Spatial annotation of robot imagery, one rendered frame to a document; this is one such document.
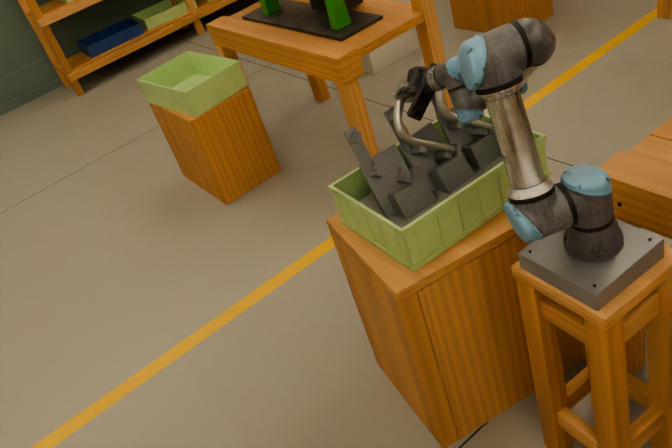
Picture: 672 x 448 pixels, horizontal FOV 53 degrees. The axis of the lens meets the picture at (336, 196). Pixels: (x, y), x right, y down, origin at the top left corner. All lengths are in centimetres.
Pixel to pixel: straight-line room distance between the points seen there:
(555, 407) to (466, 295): 46
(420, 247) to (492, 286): 32
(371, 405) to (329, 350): 39
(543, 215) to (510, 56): 40
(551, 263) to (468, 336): 57
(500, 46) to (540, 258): 61
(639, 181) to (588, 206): 42
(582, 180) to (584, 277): 25
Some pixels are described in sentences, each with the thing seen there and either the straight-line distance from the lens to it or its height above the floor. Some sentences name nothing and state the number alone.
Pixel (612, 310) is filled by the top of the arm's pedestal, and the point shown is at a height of 85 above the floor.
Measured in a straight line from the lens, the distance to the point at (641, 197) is 217.
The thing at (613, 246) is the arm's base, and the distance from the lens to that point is 189.
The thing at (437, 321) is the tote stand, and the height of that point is 60.
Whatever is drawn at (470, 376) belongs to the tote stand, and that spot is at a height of 28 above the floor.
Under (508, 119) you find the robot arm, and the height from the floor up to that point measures 134.
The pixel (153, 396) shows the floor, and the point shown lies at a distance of 334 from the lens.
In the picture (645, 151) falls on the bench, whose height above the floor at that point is 88.
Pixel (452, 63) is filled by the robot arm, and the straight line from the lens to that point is 199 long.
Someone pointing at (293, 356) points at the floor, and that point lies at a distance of 315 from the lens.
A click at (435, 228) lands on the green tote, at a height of 89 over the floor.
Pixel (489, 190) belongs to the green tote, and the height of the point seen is 90.
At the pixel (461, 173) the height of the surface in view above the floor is 88.
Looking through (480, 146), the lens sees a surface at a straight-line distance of 241.
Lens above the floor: 217
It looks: 32 degrees down
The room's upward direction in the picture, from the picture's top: 19 degrees counter-clockwise
